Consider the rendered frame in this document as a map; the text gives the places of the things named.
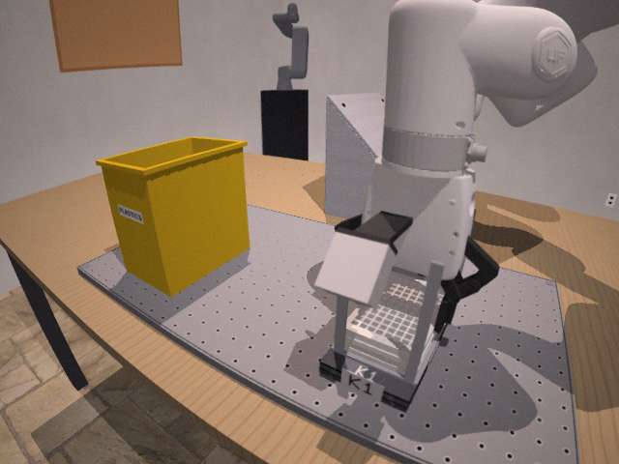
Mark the yellow plastics bin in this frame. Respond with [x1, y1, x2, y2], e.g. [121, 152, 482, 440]
[96, 136, 250, 297]

